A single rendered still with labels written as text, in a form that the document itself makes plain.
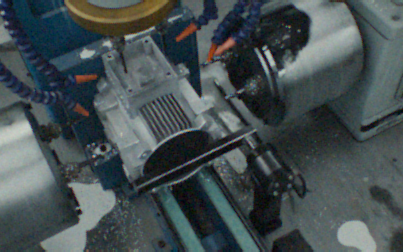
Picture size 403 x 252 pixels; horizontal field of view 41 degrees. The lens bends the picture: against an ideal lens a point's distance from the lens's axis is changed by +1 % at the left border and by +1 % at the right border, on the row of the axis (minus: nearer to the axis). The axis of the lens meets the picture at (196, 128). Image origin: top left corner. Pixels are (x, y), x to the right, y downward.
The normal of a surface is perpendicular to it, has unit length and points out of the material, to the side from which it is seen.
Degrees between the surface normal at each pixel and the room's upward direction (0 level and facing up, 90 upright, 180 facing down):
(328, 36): 36
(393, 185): 0
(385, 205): 0
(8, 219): 66
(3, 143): 9
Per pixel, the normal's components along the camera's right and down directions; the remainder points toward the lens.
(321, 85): 0.44, 0.55
